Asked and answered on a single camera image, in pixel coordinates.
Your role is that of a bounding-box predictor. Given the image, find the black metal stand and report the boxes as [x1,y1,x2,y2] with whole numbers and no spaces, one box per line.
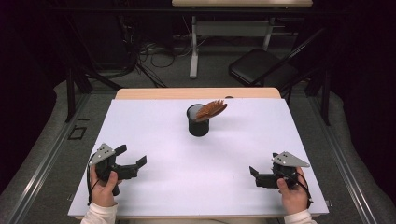
[64,66,124,123]

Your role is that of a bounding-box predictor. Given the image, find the left hand-held gripper cable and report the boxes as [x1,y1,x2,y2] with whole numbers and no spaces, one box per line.
[86,152,101,207]

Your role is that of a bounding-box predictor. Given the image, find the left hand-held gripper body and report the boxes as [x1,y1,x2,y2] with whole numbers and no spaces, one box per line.
[89,142,140,197]

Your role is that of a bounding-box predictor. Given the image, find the right hand-held gripper cable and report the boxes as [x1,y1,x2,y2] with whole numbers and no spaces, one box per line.
[280,169,314,210]

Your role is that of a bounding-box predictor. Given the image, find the light wooden table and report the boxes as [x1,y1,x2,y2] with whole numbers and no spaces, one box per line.
[74,87,325,220]

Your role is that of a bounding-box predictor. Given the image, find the person's left hand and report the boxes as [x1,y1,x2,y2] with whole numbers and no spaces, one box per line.
[90,164,123,208]

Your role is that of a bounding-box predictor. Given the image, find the black folding chair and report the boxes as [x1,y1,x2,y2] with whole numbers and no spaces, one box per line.
[228,27,328,89]

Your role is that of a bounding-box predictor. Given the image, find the white-legged desk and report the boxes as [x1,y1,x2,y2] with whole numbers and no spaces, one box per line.
[171,0,314,79]

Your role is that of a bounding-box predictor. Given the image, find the metal floor rail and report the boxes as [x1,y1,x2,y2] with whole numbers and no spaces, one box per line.
[307,92,378,224]
[5,92,92,224]

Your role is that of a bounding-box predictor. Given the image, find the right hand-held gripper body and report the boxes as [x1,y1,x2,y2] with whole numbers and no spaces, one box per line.
[255,150,311,190]

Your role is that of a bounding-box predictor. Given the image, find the person's right hand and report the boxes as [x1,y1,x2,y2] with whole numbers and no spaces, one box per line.
[276,166,313,216]

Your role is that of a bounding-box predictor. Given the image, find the brown wooden hairbrush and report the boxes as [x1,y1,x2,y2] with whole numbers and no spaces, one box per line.
[194,99,229,123]

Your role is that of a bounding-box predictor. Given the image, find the white table cover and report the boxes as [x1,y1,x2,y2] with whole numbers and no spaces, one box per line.
[67,98,330,217]

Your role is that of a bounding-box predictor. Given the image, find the bundle of floor cables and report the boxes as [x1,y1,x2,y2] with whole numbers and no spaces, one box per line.
[122,17,194,88]

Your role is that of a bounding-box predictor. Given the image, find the black mesh pen holder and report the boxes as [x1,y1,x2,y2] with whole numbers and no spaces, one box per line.
[186,104,211,138]

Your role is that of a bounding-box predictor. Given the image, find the hand-held gripper cable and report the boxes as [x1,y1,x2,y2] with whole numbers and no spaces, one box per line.
[86,152,101,207]
[280,169,314,210]

